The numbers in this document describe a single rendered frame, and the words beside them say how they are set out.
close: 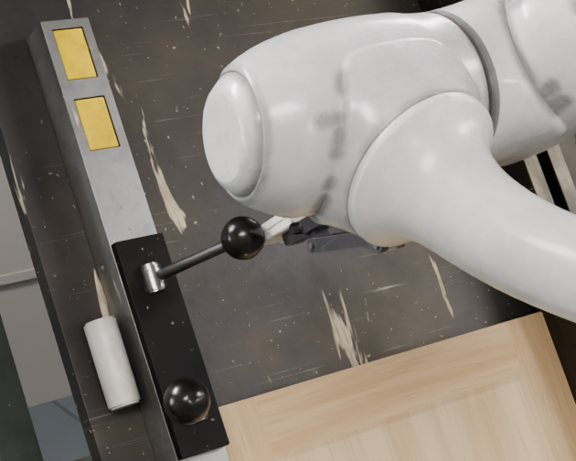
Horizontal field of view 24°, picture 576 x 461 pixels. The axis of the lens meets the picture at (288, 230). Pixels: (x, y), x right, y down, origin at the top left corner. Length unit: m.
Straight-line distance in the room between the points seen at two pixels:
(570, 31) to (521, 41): 0.03
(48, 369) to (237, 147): 3.81
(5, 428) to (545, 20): 0.64
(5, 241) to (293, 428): 3.10
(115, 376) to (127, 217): 0.15
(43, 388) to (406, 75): 3.85
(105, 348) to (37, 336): 3.28
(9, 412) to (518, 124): 0.59
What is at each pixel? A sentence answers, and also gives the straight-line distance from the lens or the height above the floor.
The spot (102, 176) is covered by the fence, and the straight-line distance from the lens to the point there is 1.22.
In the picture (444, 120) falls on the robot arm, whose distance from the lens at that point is 0.73.
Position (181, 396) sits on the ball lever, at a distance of 1.06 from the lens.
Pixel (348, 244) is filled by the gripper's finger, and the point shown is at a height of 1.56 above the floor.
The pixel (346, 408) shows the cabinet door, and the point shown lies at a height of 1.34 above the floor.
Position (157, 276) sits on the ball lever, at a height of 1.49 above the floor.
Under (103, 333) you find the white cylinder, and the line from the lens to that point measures 1.19.
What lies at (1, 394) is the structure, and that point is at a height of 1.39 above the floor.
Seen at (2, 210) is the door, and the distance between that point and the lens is 4.28.
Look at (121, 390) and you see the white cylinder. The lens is 1.18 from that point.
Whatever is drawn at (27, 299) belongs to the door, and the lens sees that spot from 4.40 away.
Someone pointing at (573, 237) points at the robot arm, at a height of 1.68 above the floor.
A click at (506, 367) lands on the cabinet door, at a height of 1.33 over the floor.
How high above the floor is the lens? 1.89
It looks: 17 degrees down
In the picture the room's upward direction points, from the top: straight up
